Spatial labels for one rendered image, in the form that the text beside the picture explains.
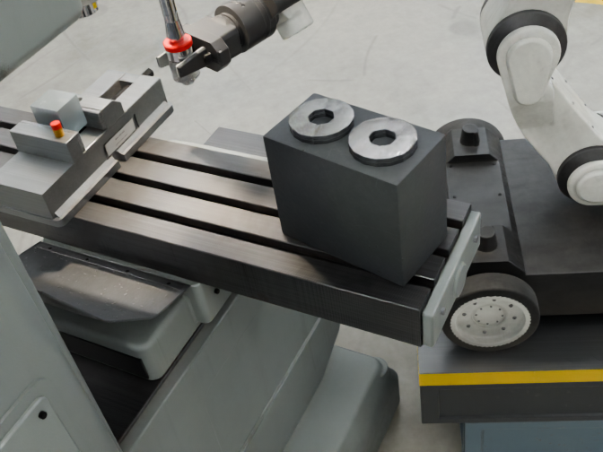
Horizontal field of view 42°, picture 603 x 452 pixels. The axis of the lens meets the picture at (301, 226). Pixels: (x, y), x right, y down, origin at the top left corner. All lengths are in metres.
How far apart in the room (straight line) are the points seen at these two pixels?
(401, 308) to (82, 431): 0.45
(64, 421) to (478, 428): 1.09
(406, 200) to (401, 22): 2.71
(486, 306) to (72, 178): 0.85
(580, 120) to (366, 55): 1.93
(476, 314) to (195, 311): 0.62
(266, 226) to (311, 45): 2.41
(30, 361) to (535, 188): 1.24
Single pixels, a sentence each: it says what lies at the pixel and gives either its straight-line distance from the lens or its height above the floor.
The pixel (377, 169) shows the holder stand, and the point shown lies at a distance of 1.00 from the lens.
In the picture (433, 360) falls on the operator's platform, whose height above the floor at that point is 0.40.
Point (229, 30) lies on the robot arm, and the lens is 1.34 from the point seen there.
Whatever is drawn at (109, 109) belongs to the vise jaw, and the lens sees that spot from 1.40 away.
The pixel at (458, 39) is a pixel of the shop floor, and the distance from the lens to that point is 3.53.
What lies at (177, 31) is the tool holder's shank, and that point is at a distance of 1.31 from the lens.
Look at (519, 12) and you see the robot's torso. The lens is 1.49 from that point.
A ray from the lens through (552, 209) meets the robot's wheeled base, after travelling 1.81.
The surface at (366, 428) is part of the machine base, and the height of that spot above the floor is 0.14.
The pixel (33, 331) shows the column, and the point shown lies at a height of 1.12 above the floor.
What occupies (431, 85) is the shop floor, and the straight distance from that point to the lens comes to 3.24.
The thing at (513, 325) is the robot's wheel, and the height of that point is 0.47.
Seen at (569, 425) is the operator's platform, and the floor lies 0.19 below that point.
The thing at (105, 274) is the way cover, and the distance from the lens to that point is 1.33.
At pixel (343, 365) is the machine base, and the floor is 0.20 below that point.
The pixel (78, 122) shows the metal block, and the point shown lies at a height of 1.06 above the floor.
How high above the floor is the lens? 1.78
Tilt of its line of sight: 42 degrees down
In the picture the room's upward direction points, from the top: 10 degrees counter-clockwise
